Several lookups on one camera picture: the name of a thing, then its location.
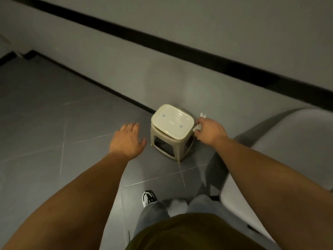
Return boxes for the person's right hand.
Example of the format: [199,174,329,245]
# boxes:
[194,118,229,149]

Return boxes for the person's left hand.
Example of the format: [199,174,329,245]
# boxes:
[109,122,148,161]

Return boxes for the white tissue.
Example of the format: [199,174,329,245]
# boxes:
[193,113,207,140]

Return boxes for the person's left forearm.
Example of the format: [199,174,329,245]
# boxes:
[0,151,130,250]

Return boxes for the person's right forearm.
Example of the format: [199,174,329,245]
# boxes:
[214,137,333,250]

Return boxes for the beige plastic stool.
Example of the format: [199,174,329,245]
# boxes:
[150,104,196,163]

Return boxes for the black and white sneaker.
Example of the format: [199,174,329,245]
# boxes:
[142,190,158,208]

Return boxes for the grey trousers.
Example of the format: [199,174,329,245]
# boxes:
[133,194,282,250]

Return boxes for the black baseboard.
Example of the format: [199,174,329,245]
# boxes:
[0,50,156,114]

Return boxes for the olive green shirt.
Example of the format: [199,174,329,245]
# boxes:
[127,212,266,250]

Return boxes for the black wall trim strip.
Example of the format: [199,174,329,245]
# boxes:
[5,0,333,112]

